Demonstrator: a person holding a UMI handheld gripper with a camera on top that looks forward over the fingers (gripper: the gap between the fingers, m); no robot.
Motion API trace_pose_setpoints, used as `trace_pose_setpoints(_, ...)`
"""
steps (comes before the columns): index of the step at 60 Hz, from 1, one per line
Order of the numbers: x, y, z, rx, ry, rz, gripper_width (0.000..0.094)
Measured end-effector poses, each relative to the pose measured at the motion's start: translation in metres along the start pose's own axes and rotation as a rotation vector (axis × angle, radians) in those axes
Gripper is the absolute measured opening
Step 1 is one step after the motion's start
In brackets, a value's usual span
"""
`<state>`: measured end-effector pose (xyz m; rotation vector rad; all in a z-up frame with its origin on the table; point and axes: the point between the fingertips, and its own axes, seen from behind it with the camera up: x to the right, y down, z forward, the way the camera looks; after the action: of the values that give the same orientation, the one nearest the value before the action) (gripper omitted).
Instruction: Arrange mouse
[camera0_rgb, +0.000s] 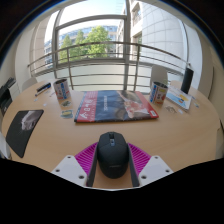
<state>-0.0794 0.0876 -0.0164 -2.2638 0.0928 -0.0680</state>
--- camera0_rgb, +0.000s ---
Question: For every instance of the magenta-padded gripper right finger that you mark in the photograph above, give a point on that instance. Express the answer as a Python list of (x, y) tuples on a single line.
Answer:
[(153, 167)]

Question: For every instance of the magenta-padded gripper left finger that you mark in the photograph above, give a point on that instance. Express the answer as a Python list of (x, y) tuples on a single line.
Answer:
[(71, 168)]

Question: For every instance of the black computer mouse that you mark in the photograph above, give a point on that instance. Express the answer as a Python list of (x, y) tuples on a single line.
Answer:
[(113, 155)]

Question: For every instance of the black mouse pad, grey print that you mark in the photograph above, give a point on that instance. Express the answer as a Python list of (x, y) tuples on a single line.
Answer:
[(23, 131)]

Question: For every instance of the small round green sticker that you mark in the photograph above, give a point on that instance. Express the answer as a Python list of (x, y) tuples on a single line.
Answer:
[(66, 103)]

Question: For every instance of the red and blue magazine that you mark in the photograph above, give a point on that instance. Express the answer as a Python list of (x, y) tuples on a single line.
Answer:
[(113, 106)]

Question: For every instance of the white mug, blue print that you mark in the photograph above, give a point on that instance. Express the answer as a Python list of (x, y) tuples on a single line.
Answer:
[(158, 93)]

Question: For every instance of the white mug, strawberry print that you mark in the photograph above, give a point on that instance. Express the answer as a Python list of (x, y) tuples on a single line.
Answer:
[(62, 89)]

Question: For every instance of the blue pen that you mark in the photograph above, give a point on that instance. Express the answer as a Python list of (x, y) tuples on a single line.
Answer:
[(42, 91)]

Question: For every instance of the black flat case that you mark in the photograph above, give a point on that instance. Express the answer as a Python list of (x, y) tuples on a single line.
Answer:
[(43, 87)]

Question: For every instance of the black cylinder speaker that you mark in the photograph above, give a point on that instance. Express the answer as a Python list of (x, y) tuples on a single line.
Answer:
[(187, 80)]

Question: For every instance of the black and white printer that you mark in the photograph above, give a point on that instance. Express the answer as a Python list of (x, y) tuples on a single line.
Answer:
[(6, 96)]

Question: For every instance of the metal balcony railing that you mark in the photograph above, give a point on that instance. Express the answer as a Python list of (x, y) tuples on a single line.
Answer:
[(100, 61)]

